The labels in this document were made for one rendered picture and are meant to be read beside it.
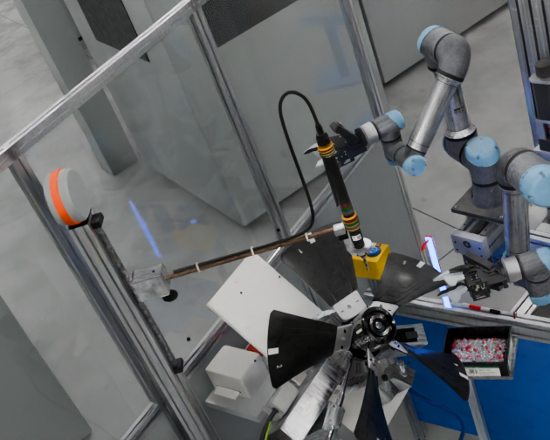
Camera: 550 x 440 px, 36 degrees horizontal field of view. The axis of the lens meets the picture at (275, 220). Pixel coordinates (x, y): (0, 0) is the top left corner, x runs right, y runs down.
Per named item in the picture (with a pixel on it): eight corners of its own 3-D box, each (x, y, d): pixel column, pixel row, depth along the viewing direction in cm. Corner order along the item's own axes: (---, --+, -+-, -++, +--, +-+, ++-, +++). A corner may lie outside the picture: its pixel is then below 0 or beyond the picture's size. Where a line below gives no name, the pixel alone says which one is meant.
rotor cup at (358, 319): (366, 370, 253) (388, 358, 243) (330, 339, 253) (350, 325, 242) (388, 336, 262) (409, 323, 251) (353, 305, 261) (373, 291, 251)
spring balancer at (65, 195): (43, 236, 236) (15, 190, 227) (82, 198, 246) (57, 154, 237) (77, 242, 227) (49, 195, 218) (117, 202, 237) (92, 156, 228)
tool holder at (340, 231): (343, 261, 243) (334, 235, 237) (341, 246, 249) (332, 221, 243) (374, 252, 241) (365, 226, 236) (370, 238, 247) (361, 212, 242)
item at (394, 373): (399, 393, 274) (381, 384, 273) (402, 377, 277) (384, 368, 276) (412, 386, 267) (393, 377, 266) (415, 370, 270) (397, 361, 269)
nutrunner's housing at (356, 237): (357, 260, 245) (311, 129, 220) (355, 252, 248) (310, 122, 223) (370, 257, 244) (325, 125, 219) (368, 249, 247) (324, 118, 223)
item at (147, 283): (138, 305, 250) (127, 284, 245) (140, 290, 256) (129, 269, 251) (170, 296, 248) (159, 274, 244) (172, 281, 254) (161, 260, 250)
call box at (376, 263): (346, 278, 311) (338, 256, 305) (358, 260, 317) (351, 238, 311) (383, 284, 301) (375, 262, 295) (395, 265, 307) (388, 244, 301)
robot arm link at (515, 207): (484, 141, 250) (494, 271, 276) (503, 156, 241) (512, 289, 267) (519, 129, 251) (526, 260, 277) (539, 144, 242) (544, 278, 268)
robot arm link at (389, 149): (397, 173, 297) (389, 147, 291) (383, 161, 307) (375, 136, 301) (416, 163, 298) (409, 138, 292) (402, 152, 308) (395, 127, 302)
